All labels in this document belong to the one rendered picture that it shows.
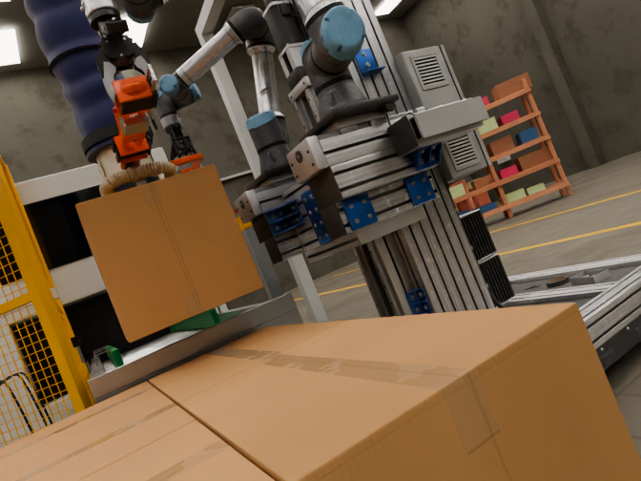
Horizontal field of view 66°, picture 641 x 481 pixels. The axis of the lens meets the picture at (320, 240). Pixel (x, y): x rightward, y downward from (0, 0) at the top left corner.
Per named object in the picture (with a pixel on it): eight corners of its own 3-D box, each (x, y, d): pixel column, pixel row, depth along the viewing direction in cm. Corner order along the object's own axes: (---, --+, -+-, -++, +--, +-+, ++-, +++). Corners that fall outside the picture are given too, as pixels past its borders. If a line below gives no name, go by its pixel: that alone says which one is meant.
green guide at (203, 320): (170, 331, 381) (165, 321, 381) (182, 325, 385) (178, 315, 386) (216, 326, 238) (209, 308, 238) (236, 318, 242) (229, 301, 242)
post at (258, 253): (313, 412, 238) (235, 219, 239) (324, 406, 241) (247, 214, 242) (319, 414, 232) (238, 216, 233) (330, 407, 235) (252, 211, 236)
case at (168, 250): (126, 340, 187) (87, 241, 188) (224, 299, 203) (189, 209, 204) (129, 343, 132) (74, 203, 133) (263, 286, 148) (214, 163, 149)
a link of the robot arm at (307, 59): (345, 88, 151) (328, 46, 151) (360, 68, 138) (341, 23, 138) (310, 98, 147) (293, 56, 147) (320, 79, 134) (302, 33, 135)
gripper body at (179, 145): (176, 153, 199) (165, 125, 199) (174, 159, 206) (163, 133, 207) (195, 148, 202) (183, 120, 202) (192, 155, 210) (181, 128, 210)
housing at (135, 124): (123, 137, 128) (117, 121, 128) (150, 131, 131) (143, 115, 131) (123, 127, 122) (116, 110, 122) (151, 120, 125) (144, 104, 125)
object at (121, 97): (119, 117, 116) (112, 97, 116) (151, 110, 119) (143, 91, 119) (119, 102, 109) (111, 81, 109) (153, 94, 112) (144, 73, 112)
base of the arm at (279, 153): (290, 172, 196) (280, 149, 197) (306, 159, 183) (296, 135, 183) (257, 182, 189) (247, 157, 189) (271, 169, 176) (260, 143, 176)
